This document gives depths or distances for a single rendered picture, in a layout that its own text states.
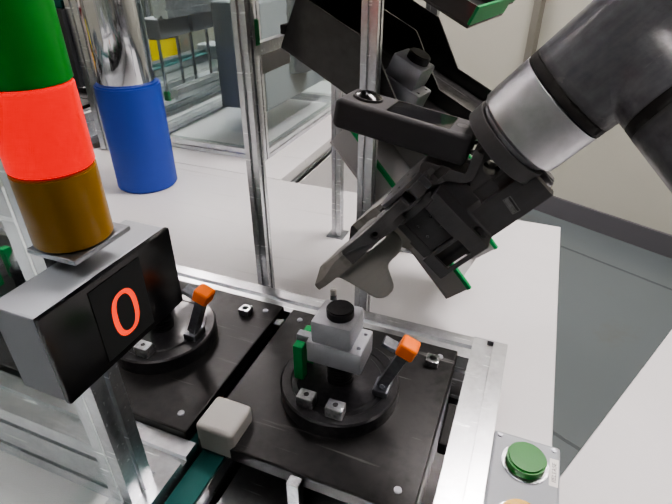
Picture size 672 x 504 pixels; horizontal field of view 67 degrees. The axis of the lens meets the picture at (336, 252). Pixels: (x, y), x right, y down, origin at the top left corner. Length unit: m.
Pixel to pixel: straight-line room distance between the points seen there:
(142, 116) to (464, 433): 1.05
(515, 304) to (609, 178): 2.23
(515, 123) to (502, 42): 2.93
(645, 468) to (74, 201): 0.71
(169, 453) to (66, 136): 0.39
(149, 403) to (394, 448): 0.29
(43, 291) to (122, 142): 1.03
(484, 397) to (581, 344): 1.72
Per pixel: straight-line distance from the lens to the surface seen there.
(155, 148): 1.39
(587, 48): 0.37
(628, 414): 0.85
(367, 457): 0.57
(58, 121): 0.33
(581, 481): 0.75
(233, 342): 0.70
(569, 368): 2.22
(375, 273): 0.44
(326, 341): 0.55
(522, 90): 0.38
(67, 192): 0.34
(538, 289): 1.04
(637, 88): 0.36
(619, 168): 3.12
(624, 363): 2.34
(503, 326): 0.93
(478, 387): 0.67
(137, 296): 0.40
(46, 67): 0.32
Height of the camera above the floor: 1.43
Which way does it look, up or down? 32 degrees down
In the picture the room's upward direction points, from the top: straight up
